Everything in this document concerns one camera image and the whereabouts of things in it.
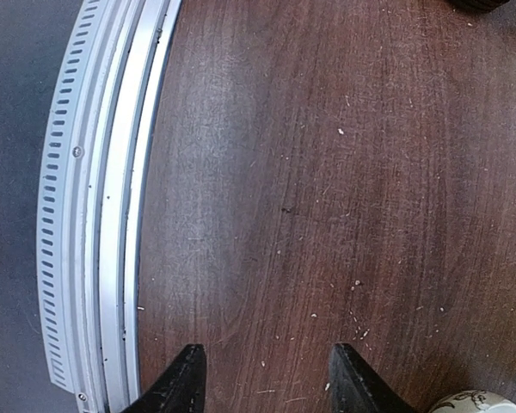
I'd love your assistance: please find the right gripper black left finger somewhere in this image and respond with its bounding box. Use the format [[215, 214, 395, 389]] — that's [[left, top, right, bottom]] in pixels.
[[122, 344, 207, 413]]

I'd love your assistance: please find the white ceramic bowl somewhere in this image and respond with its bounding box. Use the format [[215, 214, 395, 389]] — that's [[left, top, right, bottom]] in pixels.
[[429, 390, 516, 413]]

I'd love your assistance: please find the aluminium front rail frame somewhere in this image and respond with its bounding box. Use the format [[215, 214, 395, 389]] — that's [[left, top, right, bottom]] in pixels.
[[36, 1, 181, 412]]

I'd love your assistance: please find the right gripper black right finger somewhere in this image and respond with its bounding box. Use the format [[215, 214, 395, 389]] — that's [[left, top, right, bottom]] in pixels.
[[329, 343, 415, 413]]

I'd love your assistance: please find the stack of black cup lids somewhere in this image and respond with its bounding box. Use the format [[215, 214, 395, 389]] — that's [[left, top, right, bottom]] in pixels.
[[449, 0, 509, 14]]

